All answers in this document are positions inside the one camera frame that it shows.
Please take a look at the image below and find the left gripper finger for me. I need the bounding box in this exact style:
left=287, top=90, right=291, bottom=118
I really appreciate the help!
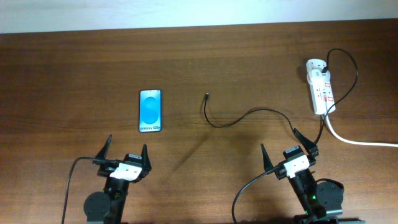
left=141, top=144, right=152, bottom=171
left=95, top=135, right=112, bottom=160

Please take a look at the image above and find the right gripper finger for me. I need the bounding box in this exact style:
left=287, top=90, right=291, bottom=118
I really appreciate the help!
left=261, top=143, right=274, bottom=172
left=293, top=128, right=319, bottom=156

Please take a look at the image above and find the blue Galaxy smartphone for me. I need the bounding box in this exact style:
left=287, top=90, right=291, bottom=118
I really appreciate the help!
left=139, top=89, right=162, bottom=133

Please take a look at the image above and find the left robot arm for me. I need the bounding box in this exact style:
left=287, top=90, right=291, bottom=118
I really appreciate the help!
left=83, top=136, right=152, bottom=224

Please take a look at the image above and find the white USB charger plug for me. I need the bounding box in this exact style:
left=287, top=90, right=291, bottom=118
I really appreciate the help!
left=307, top=69, right=330, bottom=85

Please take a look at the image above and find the white power strip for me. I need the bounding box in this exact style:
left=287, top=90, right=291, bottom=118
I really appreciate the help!
left=306, top=59, right=336, bottom=115

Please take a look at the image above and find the white power strip cord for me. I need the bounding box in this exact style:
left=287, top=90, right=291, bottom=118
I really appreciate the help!
left=325, top=113, right=398, bottom=148

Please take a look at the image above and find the black USB charging cable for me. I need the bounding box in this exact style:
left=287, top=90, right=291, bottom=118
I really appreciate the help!
left=203, top=48, right=359, bottom=145

